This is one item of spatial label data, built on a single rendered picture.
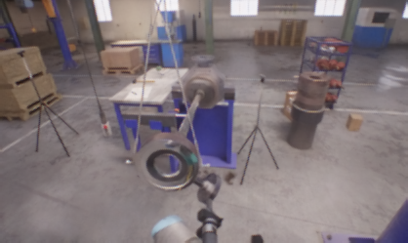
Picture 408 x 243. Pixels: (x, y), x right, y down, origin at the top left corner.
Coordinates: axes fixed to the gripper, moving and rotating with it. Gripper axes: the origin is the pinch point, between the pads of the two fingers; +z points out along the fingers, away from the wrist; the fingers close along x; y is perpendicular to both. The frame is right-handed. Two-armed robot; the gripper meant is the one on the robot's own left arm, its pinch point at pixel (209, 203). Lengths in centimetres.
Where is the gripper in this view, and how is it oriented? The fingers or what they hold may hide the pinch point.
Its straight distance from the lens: 124.4
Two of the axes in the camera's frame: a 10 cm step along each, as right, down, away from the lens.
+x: -7.8, -5.8, -2.5
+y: 6.3, -7.1, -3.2
